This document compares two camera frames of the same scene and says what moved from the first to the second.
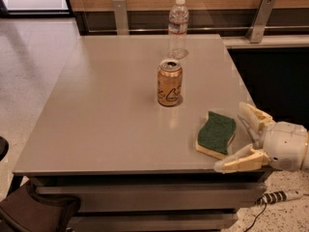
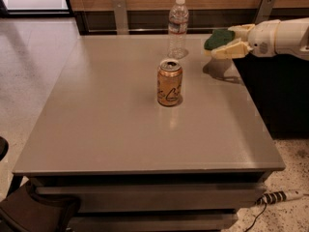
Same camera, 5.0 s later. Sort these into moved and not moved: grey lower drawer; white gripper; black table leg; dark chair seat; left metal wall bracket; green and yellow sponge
Moved: green and yellow sponge; white gripper
Not moved: dark chair seat; black table leg; grey lower drawer; left metal wall bracket
